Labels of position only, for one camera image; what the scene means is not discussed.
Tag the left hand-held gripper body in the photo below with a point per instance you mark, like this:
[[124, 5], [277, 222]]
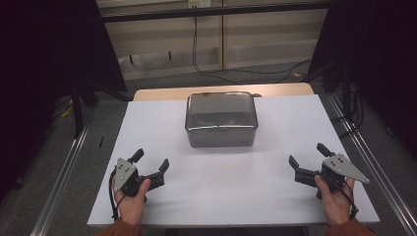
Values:
[[126, 172]]

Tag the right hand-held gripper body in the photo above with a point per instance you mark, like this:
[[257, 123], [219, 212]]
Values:
[[341, 167]]

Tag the clear plastic storage box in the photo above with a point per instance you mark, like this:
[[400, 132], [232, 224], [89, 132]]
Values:
[[221, 137]]

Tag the clear plastic box lid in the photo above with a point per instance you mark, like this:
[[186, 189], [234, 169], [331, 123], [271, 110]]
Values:
[[221, 106]]

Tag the person's left hand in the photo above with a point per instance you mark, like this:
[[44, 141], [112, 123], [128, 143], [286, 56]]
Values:
[[132, 206]]

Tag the person's right hand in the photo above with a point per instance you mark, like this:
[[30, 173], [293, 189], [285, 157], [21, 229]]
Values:
[[334, 205]]

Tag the small black floor piece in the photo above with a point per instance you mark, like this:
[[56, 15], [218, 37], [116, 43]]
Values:
[[101, 142]]

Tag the white table mat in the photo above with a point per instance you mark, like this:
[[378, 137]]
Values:
[[223, 183]]

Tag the light wooden table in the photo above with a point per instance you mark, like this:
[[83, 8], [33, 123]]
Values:
[[164, 93]]

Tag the black metal stand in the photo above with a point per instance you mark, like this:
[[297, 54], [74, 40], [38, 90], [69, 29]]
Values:
[[78, 111]]

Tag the yellow floor tag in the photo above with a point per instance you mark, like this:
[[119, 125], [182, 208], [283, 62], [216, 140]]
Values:
[[297, 74]]

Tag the black curtain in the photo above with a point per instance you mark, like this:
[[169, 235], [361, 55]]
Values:
[[49, 65], [383, 59]]

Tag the beige wooden shelf unit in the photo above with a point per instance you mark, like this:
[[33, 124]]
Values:
[[268, 42]]

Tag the aluminium floor rail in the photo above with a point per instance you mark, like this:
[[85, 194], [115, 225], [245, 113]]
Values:
[[377, 170], [62, 183]]

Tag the white wall socket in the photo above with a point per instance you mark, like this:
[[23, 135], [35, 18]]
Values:
[[200, 3]]

